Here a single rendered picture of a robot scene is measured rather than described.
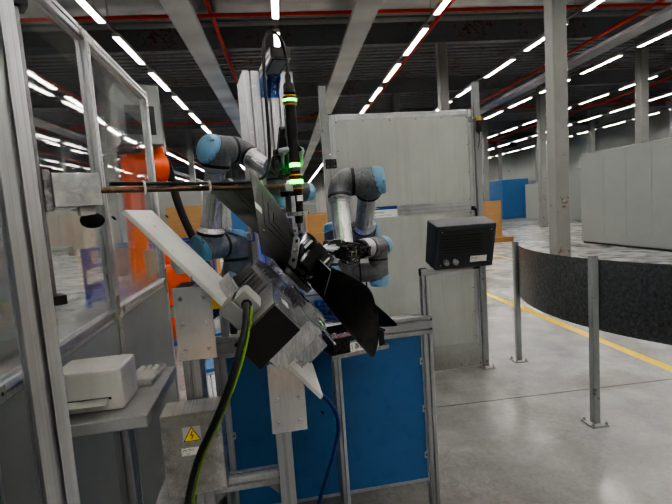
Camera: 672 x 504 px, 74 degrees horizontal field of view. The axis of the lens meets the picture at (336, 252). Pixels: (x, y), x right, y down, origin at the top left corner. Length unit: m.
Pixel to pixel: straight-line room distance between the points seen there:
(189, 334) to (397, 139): 2.46
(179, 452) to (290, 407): 0.31
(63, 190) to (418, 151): 2.71
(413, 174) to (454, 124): 0.49
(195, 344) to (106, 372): 0.22
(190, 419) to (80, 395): 0.28
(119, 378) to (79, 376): 0.09
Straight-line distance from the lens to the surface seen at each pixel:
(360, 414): 1.99
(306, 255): 1.26
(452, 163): 3.50
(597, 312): 2.88
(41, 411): 1.12
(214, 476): 1.32
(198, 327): 1.26
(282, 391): 1.31
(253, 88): 2.34
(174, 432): 1.28
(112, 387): 1.30
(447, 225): 1.85
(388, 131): 3.37
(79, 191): 1.09
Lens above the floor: 1.33
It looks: 6 degrees down
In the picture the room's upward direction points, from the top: 4 degrees counter-clockwise
